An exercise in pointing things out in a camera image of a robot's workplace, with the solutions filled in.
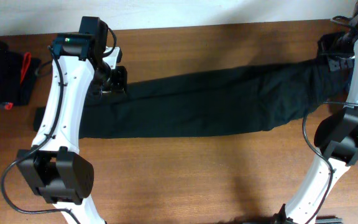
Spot black trousers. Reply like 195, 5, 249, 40
32, 58, 354, 140

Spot black clothes stack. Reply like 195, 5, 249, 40
0, 41, 41, 110

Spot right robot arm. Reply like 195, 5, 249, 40
270, 1, 358, 224

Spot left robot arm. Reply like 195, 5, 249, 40
13, 16, 127, 223

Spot right black cable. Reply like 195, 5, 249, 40
301, 15, 358, 224

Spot black cable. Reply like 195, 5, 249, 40
0, 27, 117, 224
301, 15, 358, 224

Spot left black cable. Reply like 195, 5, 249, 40
0, 27, 117, 224

